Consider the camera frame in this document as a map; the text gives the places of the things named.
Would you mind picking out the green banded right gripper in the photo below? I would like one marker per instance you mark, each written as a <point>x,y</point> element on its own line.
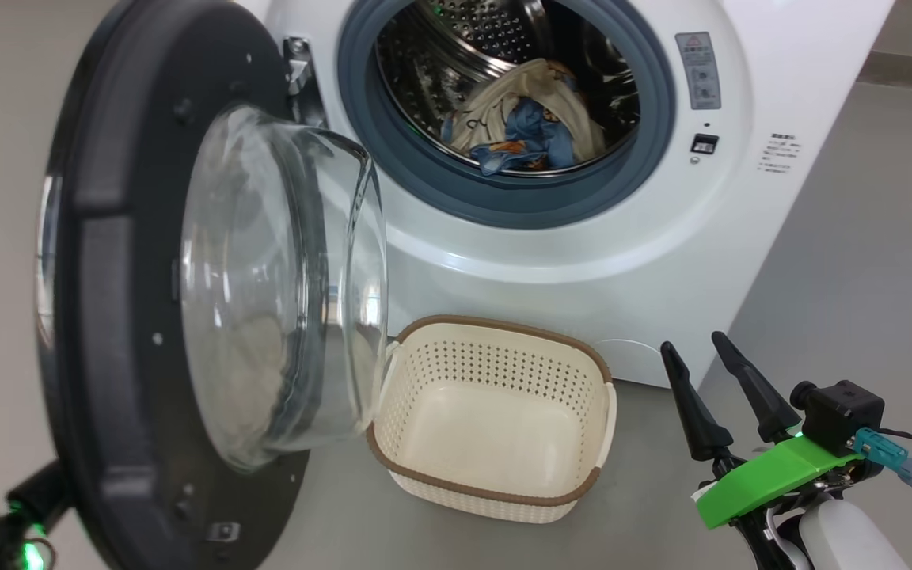
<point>773,475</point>

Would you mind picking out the black round washing machine door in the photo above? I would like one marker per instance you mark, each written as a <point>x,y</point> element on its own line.
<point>123,277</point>

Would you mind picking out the blue cartoon print garment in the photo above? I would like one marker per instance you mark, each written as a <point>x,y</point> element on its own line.
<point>535,134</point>

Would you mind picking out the cream and blue garment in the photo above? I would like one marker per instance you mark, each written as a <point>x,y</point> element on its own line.
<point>503,99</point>

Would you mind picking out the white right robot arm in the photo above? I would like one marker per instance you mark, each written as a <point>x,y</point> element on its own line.
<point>852,538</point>

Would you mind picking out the white front-load washing machine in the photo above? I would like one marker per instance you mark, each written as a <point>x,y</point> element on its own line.
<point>583,269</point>

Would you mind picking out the cream laundry basket brown rim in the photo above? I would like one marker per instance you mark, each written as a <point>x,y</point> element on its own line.
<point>495,427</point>

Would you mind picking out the grey rubber door gasket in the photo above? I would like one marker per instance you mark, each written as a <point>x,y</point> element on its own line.
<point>503,202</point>

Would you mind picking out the metal door hinge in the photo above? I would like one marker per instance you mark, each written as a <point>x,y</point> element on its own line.
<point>299,75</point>

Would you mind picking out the grey warning sticker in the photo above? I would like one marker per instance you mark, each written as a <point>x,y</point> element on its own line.
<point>698,70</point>

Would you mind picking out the steel perforated washer drum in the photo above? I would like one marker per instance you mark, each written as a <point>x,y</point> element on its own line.
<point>440,55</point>

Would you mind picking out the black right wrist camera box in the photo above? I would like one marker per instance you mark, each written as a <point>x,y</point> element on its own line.
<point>844,412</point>

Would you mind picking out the grey wall skirting board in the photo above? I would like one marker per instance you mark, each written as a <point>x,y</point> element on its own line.
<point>911,73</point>

